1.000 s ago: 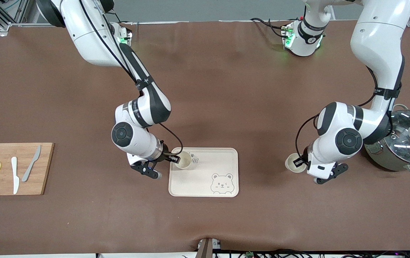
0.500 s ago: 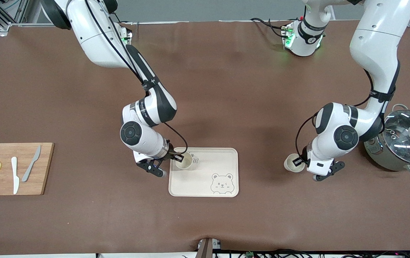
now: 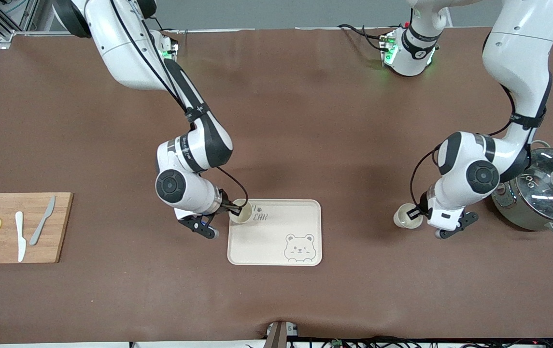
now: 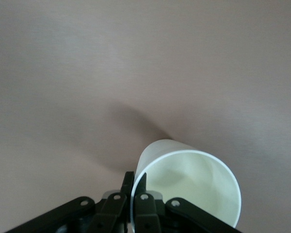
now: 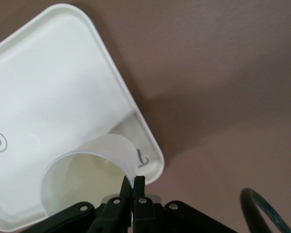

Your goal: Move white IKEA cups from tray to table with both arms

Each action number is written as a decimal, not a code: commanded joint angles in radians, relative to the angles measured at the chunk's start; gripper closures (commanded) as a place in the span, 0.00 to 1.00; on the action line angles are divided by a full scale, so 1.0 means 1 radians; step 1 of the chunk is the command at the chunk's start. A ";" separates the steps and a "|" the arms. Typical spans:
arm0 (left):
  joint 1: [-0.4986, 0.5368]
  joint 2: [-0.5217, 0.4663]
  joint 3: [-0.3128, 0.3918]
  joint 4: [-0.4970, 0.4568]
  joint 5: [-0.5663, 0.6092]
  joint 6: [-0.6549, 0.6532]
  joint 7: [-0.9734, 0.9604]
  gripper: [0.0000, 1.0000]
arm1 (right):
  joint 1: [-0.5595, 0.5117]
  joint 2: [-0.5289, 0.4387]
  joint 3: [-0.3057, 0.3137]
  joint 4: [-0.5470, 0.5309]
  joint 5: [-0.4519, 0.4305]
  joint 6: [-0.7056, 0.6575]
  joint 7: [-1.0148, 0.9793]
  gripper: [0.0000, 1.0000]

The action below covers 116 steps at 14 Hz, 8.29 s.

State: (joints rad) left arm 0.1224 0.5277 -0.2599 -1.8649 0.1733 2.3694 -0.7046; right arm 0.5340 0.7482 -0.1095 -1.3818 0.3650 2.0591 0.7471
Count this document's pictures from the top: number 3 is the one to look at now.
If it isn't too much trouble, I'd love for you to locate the white IKEA cup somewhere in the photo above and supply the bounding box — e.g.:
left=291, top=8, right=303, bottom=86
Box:
left=229, top=199, right=253, bottom=224
left=393, top=203, right=424, bottom=229

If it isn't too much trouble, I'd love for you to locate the white bear print tray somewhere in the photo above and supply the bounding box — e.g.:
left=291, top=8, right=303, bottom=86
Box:
left=227, top=199, right=323, bottom=266

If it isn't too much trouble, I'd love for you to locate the pale green electric pot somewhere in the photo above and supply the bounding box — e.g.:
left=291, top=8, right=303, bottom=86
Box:
left=491, top=140, right=553, bottom=237

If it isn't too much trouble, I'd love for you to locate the glass pot lid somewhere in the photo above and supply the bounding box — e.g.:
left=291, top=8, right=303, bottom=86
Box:
left=515, top=147, right=553, bottom=223

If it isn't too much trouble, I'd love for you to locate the brown table mat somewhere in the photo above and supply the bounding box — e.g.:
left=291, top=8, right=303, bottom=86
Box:
left=0, top=27, right=553, bottom=345

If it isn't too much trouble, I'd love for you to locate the wooden cutting board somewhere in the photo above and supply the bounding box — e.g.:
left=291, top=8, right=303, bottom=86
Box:
left=0, top=192, right=74, bottom=264

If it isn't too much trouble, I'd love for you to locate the grey plastic knife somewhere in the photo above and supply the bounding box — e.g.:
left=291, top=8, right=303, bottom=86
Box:
left=29, top=195, right=56, bottom=246

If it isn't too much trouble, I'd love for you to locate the white plastic knife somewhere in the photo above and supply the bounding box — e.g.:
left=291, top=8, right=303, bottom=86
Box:
left=15, top=211, right=27, bottom=262

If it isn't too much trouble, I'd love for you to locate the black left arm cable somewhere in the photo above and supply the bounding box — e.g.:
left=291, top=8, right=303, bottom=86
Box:
left=411, top=82, right=547, bottom=218

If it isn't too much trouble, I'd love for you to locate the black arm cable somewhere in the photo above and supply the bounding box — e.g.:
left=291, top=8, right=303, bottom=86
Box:
left=411, top=82, right=547, bottom=218
left=110, top=0, right=249, bottom=213

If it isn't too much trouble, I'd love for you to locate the table edge clamp bracket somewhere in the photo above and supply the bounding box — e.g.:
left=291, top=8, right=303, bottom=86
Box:
left=266, top=320, right=300, bottom=348

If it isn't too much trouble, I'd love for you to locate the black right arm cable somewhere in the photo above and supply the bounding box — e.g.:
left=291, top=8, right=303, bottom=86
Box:
left=110, top=0, right=249, bottom=213

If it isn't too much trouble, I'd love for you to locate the black left base cable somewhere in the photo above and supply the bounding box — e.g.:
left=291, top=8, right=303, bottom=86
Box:
left=338, top=23, right=390, bottom=51

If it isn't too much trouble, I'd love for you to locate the aluminium frame profile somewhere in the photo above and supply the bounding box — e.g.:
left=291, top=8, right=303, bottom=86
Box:
left=0, top=0, right=40, bottom=49

